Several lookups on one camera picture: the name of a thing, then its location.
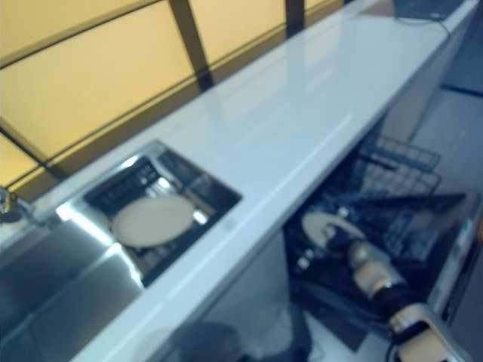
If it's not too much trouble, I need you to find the dishwasher lower wire rack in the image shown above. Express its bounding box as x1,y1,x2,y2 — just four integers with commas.
285,190,469,302

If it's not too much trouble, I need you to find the white cabinet door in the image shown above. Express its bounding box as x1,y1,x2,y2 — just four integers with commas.
143,228,291,362

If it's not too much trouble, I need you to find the dishwasher wire rack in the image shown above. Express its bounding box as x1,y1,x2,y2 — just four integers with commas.
285,190,469,302
357,134,443,198

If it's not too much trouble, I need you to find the open dishwasher lower rack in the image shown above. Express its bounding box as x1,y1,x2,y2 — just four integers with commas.
290,194,483,351

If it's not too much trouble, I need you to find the chrome gooseneck faucet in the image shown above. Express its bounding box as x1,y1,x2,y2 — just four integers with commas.
0,186,52,228

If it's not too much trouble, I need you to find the dishwasher upper wire rack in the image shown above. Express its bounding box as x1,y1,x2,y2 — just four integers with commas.
357,134,443,198

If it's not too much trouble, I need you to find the cream ceramic plate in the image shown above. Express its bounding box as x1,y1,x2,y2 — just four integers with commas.
111,196,195,248
300,212,368,248

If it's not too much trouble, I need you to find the white end cabinet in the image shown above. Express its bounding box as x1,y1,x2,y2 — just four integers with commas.
383,3,481,146

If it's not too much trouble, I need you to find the black laptop cable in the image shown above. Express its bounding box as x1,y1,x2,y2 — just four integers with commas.
429,12,452,35

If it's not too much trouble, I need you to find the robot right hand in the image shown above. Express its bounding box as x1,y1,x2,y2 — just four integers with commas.
321,222,365,259

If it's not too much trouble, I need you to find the stainless steel sink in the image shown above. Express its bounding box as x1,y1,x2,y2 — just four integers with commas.
0,139,243,362

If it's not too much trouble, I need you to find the dark open laptop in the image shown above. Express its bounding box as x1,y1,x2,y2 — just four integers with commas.
392,0,462,20

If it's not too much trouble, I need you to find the black dish drying rack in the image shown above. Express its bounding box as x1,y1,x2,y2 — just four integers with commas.
82,155,243,288

